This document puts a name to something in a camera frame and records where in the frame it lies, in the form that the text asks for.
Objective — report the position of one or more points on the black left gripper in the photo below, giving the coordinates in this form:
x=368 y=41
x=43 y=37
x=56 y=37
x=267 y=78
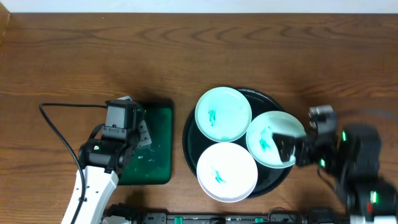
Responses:
x=138 y=134

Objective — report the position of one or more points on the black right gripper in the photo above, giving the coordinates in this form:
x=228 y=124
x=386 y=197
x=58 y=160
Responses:
x=311 y=141

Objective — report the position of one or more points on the mint green plate top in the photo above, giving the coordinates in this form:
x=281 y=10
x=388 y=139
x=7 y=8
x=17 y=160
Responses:
x=223 y=114

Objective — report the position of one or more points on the mint green plate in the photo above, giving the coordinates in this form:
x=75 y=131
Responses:
x=223 y=114
x=259 y=139

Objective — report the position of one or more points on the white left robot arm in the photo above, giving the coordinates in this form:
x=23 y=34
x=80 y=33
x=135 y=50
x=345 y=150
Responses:
x=93 y=188

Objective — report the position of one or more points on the green rectangular tray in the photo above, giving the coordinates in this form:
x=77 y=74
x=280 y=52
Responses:
x=153 y=165

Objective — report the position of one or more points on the black round tray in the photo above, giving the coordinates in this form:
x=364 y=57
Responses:
x=195 y=143

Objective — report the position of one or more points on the mint green plate right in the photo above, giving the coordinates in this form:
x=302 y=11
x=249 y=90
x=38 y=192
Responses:
x=259 y=139

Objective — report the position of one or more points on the white plate front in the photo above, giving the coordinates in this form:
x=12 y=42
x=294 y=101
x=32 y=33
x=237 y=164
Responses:
x=227 y=172

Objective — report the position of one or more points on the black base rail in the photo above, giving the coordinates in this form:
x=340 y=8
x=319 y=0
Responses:
x=163 y=218

